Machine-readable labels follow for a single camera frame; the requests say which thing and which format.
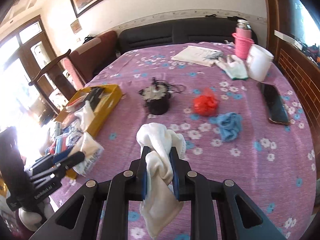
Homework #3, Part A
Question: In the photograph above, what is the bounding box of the brown armchair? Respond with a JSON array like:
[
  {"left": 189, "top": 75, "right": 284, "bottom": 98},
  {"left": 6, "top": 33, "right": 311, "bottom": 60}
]
[{"left": 62, "top": 30, "right": 118, "bottom": 90}]

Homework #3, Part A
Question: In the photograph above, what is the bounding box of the blue knitted cloth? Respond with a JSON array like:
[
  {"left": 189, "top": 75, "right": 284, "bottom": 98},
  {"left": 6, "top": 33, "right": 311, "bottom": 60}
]
[{"left": 209, "top": 112, "right": 242, "bottom": 142}]

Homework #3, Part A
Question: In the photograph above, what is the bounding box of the beige Face tissue pack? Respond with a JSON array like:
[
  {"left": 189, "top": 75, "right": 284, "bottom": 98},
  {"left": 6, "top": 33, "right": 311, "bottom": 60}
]
[{"left": 69, "top": 132, "right": 104, "bottom": 177}]

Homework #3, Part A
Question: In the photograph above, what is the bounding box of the purple floral tablecloth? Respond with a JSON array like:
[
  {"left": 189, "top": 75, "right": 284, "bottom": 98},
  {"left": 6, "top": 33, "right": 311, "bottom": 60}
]
[{"left": 89, "top": 44, "right": 316, "bottom": 239}]

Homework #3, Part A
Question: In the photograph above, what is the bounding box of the black leather sofa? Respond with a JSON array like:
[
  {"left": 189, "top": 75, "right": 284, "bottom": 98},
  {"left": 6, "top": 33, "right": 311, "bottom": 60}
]
[{"left": 117, "top": 16, "right": 258, "bottom": 54}]

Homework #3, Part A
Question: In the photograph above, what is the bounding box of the white plastic jar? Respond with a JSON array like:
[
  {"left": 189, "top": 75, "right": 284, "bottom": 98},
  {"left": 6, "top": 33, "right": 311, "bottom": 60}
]
[{"left": 246, "top": 44, "right": 274, "bottom": 82}]

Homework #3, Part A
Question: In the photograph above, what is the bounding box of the wooden chair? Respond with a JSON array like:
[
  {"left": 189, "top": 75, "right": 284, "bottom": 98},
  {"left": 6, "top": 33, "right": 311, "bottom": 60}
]
[{"left": 29, "top": 49, "right": 76, "bottom": 113}]

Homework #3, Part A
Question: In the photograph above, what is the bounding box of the blue red foam sheets bag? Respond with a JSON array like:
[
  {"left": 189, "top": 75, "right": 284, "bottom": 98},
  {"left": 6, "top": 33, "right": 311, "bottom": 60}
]
[{"left": 49, "top": 135, "right": 68, "bottom": 154}]

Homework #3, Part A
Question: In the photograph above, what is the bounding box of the blue white patterned bag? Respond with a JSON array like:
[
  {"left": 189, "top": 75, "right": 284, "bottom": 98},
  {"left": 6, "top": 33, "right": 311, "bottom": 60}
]
[{"left": 64, "top": 120, "right": 83, "bottom": 147}]

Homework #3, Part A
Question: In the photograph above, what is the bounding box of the black round device with cables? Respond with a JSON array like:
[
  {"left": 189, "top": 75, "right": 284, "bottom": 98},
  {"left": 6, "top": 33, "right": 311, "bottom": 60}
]
[{"left": 138, "top": 77, "right": 186, "bottom": 115}]

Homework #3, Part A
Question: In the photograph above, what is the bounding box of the pink thermos bottle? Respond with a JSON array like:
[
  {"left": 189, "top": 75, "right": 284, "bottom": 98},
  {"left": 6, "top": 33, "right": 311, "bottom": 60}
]
[{"left": 232, "top": 19, "right": 254, "bottom": 60}]

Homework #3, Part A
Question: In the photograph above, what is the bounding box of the white green work glove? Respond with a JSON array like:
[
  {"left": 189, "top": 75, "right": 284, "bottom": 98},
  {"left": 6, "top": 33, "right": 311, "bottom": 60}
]
[{"left": 215, "top": 55, "right": 248, "bottom": 80}]

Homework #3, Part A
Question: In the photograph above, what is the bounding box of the yellow cardboard tray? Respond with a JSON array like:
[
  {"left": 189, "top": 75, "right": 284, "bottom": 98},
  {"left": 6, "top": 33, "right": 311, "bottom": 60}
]
[{"left": 55, "top": 85, "right": 123, "bottom": 137}]

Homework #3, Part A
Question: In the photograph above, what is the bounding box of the white fluffy cloth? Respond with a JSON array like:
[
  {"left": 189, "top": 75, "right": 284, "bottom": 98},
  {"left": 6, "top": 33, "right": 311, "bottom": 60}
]
[{"left": 136, "top": 122, "right": 186, "bottom": 239}]

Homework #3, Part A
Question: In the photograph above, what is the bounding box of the black packet in tray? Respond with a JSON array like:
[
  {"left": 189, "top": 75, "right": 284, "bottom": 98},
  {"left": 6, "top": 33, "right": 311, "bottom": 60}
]
[{"left": 85, "top": 87, "right": 104, "bottom": 111}]

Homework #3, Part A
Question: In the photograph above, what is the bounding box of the wooden glass door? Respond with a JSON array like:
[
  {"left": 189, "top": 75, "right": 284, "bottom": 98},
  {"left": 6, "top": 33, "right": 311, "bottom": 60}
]
[{"left": 1, "top": 16, "right": 56, "bottom": 129}]

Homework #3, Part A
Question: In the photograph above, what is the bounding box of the red plastic bag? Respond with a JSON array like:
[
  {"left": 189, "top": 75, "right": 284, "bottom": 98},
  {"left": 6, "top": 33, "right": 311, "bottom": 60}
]
[{"left": 193, "top": 88, "right": 220, "bottom": 117}]

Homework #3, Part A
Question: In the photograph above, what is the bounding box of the open paper notebook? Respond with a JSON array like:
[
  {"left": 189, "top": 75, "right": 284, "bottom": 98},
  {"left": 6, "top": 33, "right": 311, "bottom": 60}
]
[{"left": 171, "top": 46, "right": 221, "bottom": 67}]

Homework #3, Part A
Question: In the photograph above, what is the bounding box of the wooden brick pattern cabinet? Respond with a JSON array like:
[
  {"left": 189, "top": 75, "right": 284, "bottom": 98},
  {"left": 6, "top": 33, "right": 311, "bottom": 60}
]
[{"left": 261, "top": 0, "right": 320, "bottom": 140}]

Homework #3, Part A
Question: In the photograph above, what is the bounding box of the black smartphone gold case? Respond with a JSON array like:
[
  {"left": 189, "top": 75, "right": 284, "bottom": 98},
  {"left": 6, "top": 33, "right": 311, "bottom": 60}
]
[{"left": 257, "top": 82, "right": 290, "bottom": 125}]

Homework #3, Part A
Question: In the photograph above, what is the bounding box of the white plastic bag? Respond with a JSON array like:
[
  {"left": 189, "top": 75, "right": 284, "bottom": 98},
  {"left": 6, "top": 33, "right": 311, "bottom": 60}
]
[{"left": 74, "top": 100, "right": 95, "bottom": 132}]

